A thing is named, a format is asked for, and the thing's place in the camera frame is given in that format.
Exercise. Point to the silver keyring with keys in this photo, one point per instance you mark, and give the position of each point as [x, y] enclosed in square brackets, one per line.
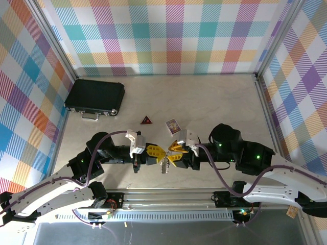
[165, 164]

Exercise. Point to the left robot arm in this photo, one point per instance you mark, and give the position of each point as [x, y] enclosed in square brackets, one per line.
[51, 189]

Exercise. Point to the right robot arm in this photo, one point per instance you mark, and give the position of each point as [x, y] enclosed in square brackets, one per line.
[281, 176]

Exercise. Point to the purple white card box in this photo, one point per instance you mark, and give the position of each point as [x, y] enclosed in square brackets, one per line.
[173, 126]

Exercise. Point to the red triangular badge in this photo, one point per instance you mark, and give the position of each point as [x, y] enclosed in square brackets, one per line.
[146, 121]

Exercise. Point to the black briefcase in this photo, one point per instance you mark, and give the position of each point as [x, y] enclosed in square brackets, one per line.
[94, 94]

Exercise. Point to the black controller box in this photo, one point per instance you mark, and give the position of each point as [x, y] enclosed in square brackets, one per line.
[99, 216]
[242, 217]

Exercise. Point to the small orange circuit board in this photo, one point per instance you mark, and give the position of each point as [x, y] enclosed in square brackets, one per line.
[291, 212]

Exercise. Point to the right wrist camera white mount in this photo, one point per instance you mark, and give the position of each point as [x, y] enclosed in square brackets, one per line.
[187, 139]

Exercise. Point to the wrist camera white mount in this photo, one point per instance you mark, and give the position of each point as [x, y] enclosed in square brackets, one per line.
[136, 148]
[187, 139]

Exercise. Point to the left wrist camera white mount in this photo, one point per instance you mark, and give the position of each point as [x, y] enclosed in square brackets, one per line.
[136, 148]

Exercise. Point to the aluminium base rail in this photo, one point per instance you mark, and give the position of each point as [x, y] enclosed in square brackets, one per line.
[166, 199]

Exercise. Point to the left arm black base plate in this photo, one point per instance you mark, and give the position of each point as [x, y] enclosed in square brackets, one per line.
[116, 197]

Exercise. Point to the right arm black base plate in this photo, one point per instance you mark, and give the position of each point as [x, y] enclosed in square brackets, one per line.
[222, 200]

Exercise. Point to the aluminium frame post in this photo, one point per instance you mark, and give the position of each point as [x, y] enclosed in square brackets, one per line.
[55, 38]
[279, 38]

